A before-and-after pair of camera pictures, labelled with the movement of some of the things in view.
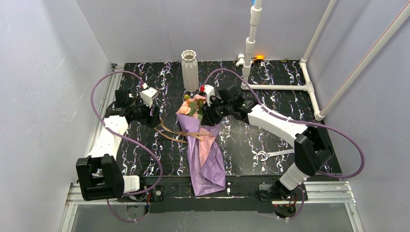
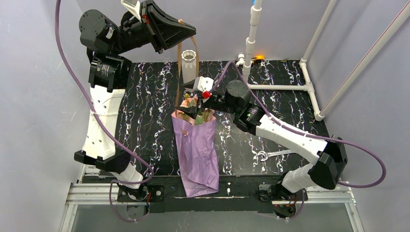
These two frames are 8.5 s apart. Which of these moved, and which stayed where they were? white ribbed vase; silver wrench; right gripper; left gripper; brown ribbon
Moved: brown ribbon; right gripper; left gripper
Stayed: white ribbed vase; silver wrench
